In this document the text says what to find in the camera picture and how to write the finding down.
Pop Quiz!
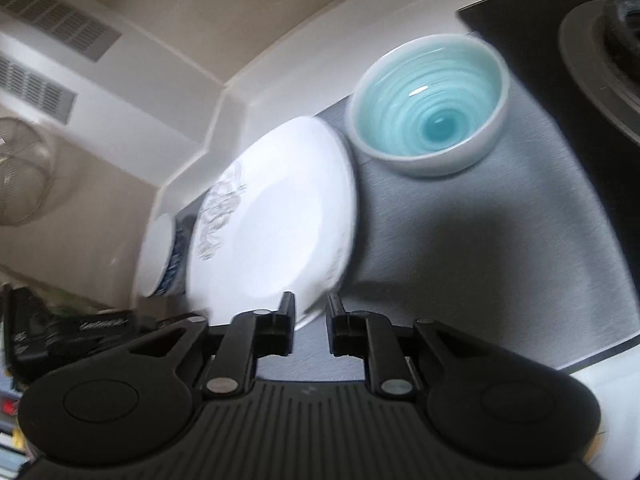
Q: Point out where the large grey wall vent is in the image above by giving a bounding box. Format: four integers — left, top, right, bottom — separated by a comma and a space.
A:
0, 0, 123, 63

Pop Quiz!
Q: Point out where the black cooktop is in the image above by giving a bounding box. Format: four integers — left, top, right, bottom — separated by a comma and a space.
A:
457, 0, 640, 241

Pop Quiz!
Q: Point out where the grey stove burner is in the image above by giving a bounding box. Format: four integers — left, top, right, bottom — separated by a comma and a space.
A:
557, 0, 640, 143

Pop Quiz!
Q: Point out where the white plate with grey print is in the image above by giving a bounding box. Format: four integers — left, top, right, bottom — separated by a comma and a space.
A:
186, 116, 358, 332

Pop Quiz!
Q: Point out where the light blue glazed bowl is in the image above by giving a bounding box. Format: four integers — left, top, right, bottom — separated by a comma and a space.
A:
347, 34, 511, 178

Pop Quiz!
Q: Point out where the white bowl with blue pattern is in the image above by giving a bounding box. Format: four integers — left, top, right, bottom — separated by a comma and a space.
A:
137, 214, 193, 297

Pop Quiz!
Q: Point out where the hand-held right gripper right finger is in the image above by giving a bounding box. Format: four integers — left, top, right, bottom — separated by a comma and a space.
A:
325, 292, 501, 397

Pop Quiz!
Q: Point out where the small grey wall vent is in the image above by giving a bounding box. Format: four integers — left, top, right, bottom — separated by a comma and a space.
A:
0, 55, 78, 125

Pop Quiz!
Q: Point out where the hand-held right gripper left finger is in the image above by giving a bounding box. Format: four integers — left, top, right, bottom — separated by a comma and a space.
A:
120, 291, 297, 397

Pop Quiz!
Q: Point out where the wire mesh strainer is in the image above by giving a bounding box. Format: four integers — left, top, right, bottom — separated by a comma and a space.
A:
0, 117, 53, 226

